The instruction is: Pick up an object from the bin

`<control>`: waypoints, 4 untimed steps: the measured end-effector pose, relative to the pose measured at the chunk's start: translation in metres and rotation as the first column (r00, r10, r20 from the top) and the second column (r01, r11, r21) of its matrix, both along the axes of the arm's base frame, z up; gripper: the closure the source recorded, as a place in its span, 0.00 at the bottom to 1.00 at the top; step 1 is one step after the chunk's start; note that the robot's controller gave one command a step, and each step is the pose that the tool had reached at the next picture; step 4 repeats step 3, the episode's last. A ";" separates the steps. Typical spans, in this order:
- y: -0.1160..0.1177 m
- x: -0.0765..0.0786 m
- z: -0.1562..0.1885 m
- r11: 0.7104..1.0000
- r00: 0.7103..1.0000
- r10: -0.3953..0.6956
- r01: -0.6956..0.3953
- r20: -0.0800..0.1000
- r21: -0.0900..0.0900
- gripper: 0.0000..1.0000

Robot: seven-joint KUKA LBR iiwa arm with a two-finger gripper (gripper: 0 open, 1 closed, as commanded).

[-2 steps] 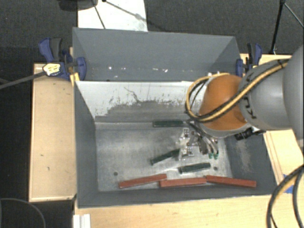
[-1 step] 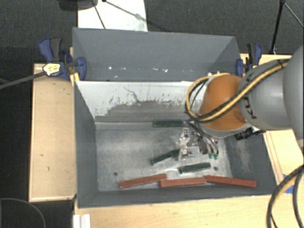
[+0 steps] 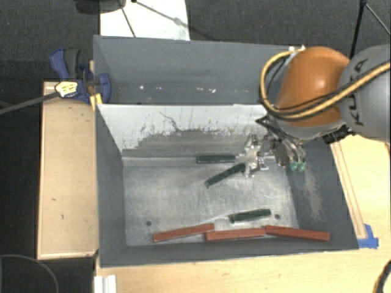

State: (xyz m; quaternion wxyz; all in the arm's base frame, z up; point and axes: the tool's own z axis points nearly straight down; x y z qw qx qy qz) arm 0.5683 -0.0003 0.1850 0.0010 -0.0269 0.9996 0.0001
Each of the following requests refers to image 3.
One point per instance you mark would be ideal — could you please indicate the red-brown flat block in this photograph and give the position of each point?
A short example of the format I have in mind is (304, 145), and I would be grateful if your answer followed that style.
(183, 232)
(297, 233)
(235, 234)

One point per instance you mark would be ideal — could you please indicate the grey metal bin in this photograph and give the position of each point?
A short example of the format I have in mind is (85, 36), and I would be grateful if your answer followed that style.
(183, 194)

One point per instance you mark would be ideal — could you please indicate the pale wood flat board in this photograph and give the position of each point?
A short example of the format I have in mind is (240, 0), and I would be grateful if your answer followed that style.
(67, 175)

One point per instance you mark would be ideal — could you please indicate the dark green block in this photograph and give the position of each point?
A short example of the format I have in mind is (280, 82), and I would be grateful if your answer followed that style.
(249, 215)
(224, 175)
(215, 158)

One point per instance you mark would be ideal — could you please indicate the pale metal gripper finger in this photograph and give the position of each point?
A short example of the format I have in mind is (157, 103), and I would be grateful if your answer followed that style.
(252, 148)
(254, 166)

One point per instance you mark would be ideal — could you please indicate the black cylinder on white bracket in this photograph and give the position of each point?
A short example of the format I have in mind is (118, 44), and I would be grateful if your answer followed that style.
(336, 134)

